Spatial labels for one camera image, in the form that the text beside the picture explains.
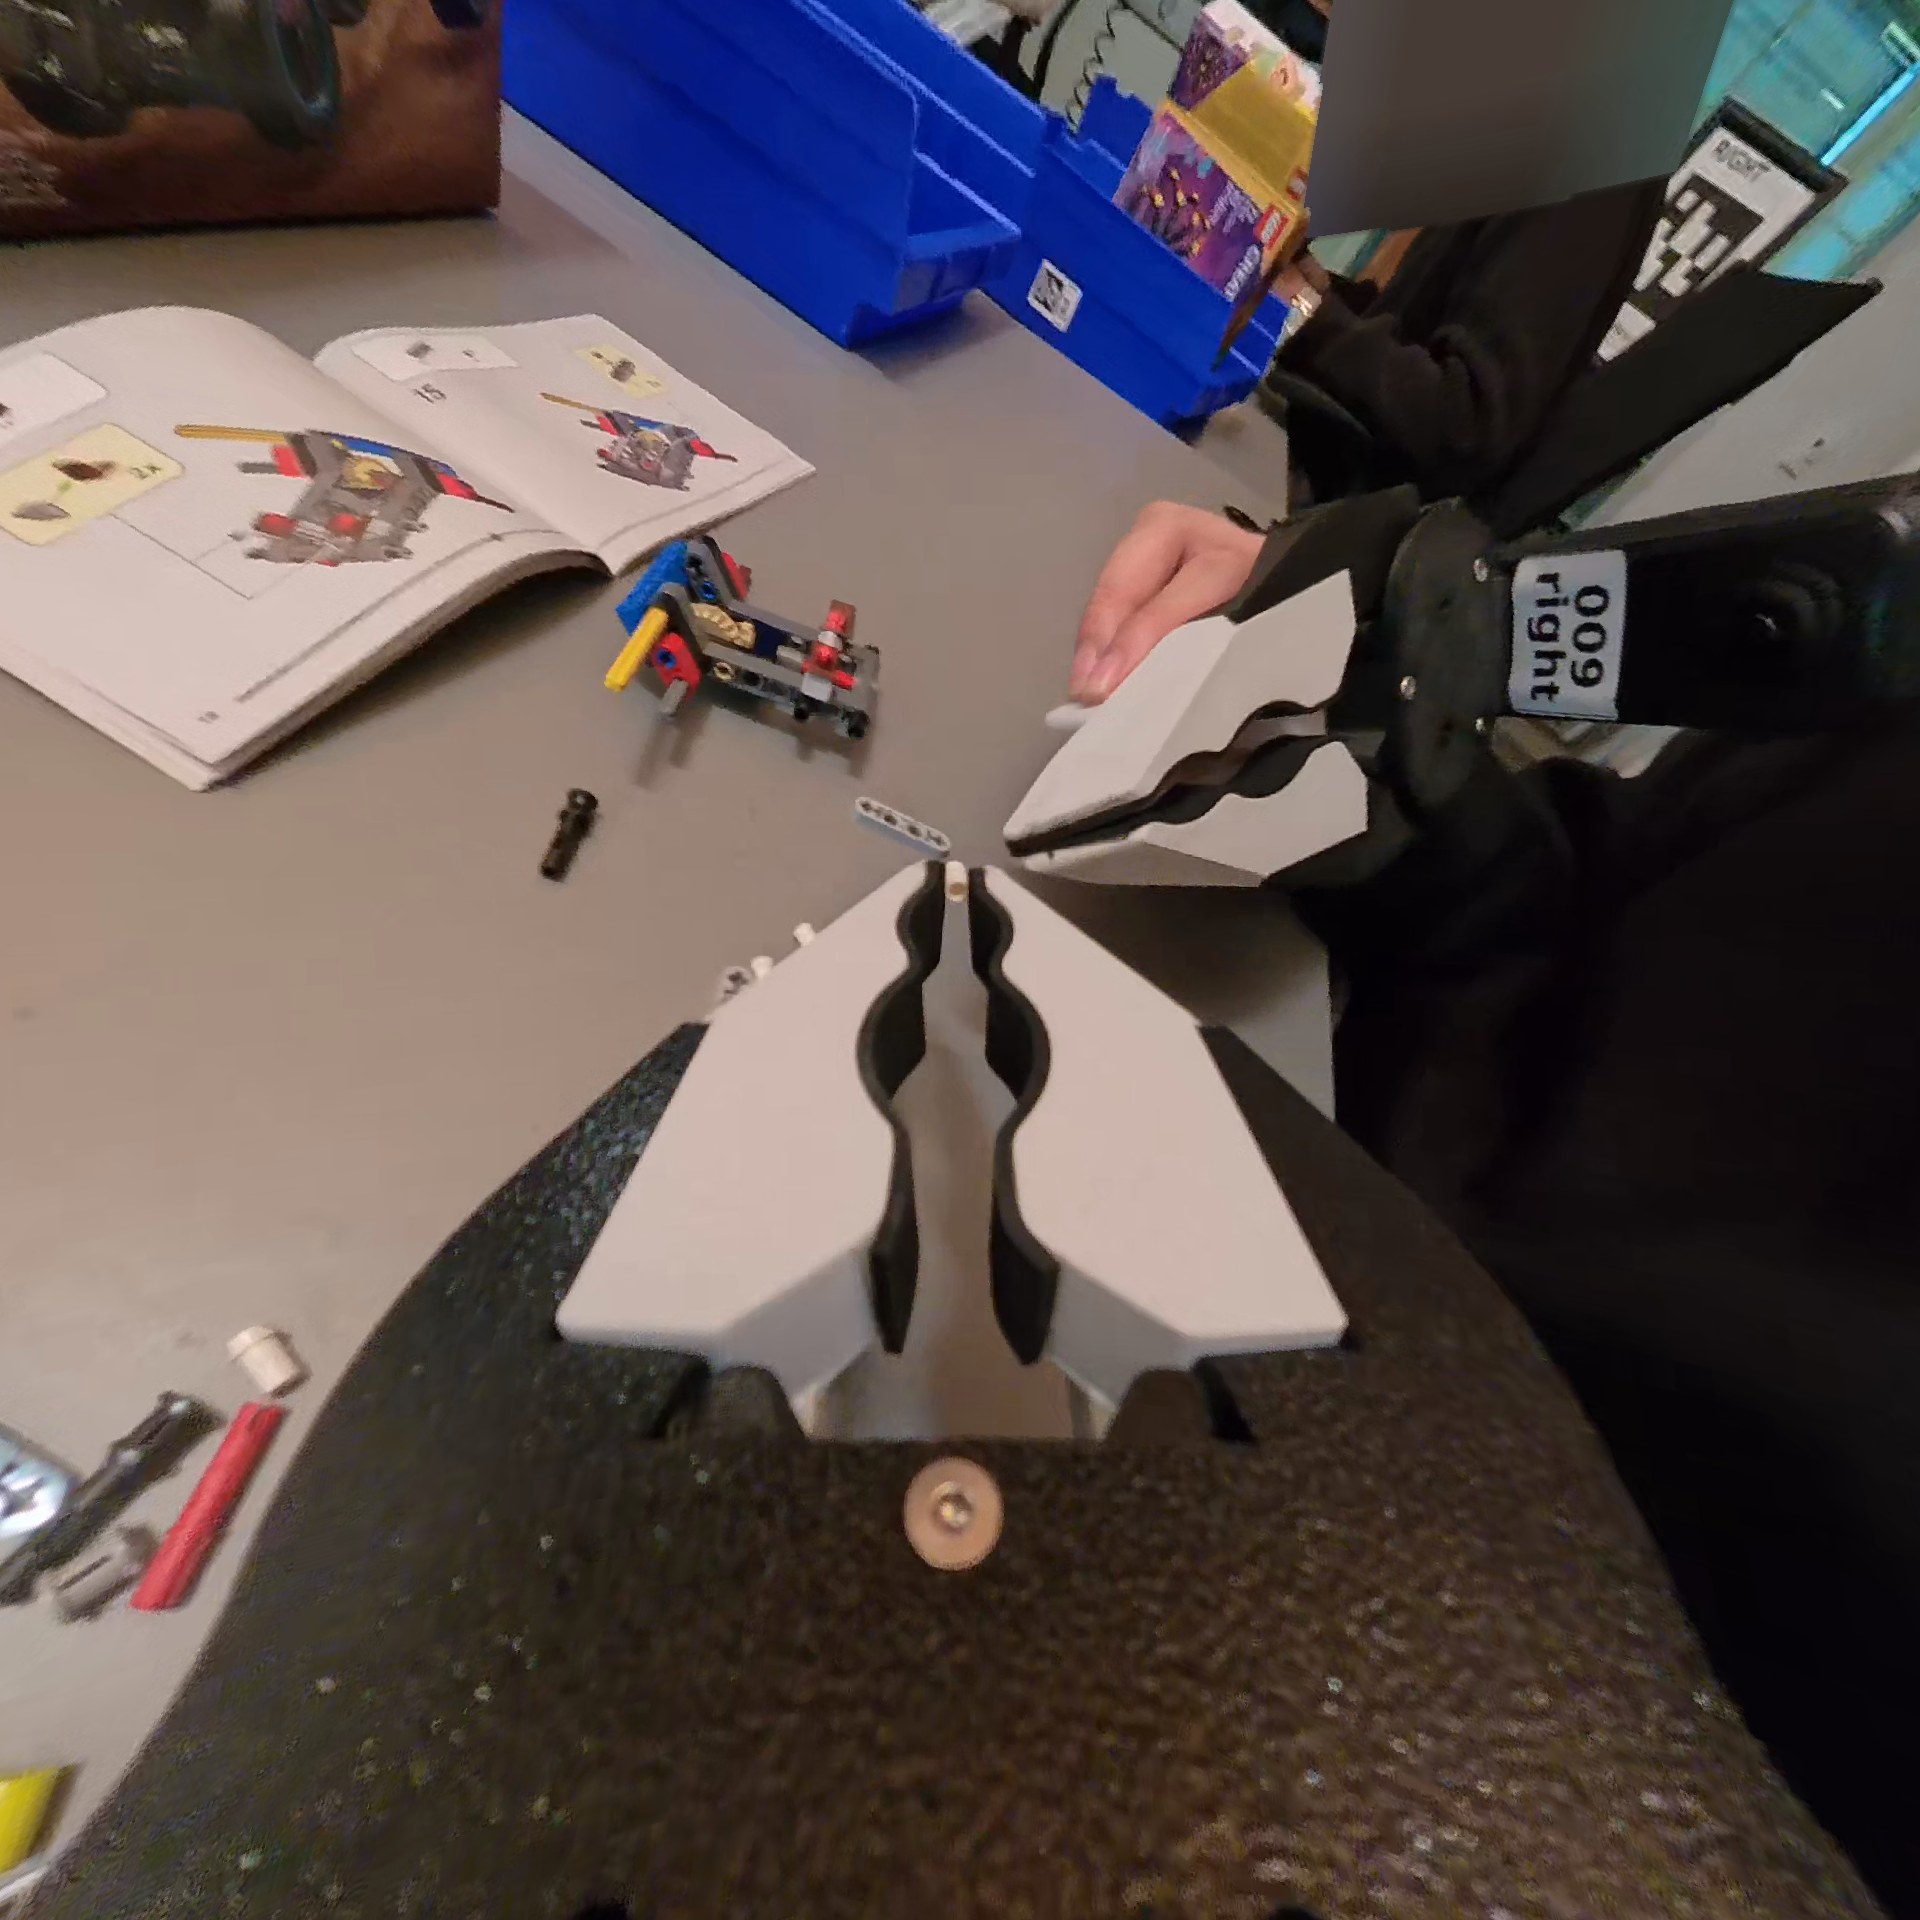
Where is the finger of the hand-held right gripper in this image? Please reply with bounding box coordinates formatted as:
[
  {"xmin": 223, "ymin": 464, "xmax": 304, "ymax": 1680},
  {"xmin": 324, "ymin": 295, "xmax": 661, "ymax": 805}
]
[
  {"xmin": 999, "ymin": 573, "xmax": 1359, "ymax": 852},
  {"xmin": 1018, "ymin": 736, "xmax": 1376, "ymax": 891}
]

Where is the person's right hand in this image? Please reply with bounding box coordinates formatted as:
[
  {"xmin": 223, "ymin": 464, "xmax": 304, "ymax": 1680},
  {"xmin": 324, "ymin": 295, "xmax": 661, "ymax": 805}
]
[{"xmin": 1070, "ymin": 501, "xmax": 1274, "ymax": 707}]

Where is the toy car set box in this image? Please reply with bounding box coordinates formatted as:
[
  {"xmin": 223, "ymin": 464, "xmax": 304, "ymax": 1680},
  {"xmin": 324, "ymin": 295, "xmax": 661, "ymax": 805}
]
[{"xmin": 0, "ymin": 0, "xmax": 505, "ymax": 245}]

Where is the tall black white marker sign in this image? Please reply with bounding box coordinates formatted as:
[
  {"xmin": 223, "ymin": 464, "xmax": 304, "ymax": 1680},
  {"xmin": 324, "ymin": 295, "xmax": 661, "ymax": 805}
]
[{"xmin": 1597, "ymin": 95, "xmax": 1852, "ymax": 366}]

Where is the blue storage bin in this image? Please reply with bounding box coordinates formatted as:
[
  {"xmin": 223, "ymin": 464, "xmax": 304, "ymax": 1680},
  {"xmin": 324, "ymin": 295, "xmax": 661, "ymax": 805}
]
[{"xmin": 500, "ymin": 0, "xmax": 1024, "ymax": 352}]

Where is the pile of loose building pieces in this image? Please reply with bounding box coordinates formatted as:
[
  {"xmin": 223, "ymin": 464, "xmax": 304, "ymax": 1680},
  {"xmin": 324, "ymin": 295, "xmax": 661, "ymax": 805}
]
[{"xmin": 0, "ymin": 1319, "xmax": 311, "ymax": 1854}]

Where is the person's black clothed torso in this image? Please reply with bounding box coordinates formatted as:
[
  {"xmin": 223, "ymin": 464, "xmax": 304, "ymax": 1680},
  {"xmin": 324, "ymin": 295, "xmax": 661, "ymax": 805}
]
[{"xmin": 1328, "ymin": 719, "xmax": 1920, "ymax": 1920}]

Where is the partly built toy car chassis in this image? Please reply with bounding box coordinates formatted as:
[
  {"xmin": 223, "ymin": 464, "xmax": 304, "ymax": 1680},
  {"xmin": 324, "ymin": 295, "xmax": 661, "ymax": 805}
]
[{"xmin": 604, "ymin": 532, "xmax": 881, "ymax": 742}]

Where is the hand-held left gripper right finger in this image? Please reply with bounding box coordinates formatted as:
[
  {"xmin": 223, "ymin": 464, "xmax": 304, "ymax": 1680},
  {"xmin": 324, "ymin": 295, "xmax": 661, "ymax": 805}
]
[{"xmin": 967, "ymin": 862, "xmax": 1347, "ymax": 1441}]

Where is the blue bin with toy boxes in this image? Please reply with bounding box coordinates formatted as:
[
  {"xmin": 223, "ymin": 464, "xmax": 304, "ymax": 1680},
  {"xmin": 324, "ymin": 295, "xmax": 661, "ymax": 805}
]
[{"xmin": 975, "ymin": 77, "xmax": 1295, "ymax": 441}]

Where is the grey zigzag card insert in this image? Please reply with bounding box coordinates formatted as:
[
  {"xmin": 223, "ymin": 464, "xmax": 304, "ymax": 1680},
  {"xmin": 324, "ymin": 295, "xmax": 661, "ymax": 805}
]
[{"xmin": 1032, "ymin": 0, "xmax": 1198, "ymax": 122}]

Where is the yellow toy box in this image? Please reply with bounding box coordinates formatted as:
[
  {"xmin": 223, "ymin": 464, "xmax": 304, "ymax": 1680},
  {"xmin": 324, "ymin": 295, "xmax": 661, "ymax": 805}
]
[{"xmin": 1171, "ymin": 0, "xmax": 1328, "ymax": 207}]

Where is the open instruction book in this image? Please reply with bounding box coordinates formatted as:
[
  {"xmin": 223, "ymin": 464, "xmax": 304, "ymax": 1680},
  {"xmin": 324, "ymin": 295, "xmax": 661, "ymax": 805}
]
[{"xmin": 0, "ymin": 309, "xmax": 820, "ymax": 793}]

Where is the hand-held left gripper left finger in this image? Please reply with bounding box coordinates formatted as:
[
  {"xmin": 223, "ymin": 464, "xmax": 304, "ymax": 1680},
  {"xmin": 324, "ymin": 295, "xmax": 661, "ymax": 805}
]
[{"xmin": 555, "ymin": 862, "xmax": 952, "ymax": 1441}]

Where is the purple toy box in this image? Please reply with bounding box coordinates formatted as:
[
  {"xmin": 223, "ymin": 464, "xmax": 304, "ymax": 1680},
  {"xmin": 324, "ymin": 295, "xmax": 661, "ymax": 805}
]
[{"xmin": 1112, "ymin": 103, "xmax": 1305, "ymax": 309}]

